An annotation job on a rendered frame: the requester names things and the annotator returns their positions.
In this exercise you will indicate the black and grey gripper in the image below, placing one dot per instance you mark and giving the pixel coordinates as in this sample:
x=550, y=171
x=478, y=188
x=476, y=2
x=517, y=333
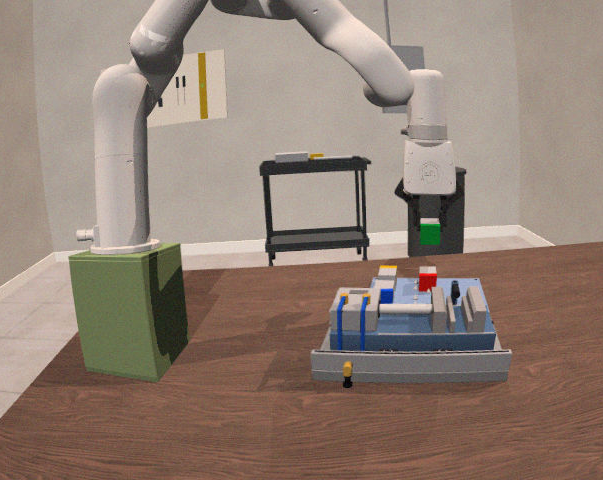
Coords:
x=430, y=171

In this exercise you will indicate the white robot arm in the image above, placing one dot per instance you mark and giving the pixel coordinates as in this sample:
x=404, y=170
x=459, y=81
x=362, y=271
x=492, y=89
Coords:
x=120, y=93

